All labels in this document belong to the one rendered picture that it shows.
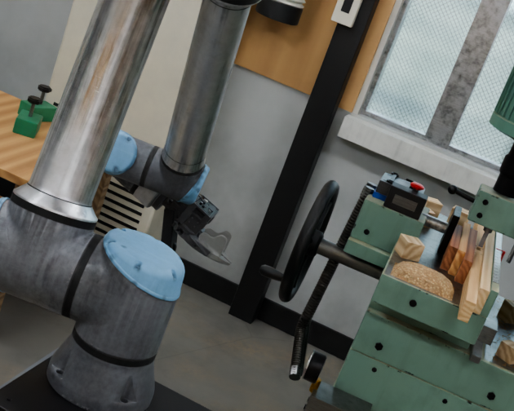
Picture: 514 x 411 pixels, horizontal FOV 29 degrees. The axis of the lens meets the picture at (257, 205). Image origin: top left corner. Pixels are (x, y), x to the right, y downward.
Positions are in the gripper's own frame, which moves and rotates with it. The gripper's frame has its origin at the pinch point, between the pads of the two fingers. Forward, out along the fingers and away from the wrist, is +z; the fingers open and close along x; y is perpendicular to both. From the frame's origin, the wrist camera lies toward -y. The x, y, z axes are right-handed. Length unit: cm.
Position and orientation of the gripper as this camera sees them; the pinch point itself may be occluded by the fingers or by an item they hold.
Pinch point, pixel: (223, 262)
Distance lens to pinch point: 216.8
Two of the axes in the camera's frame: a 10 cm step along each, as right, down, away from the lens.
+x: 2.5, -2.3, 9.4
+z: 7.4, 6.7, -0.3
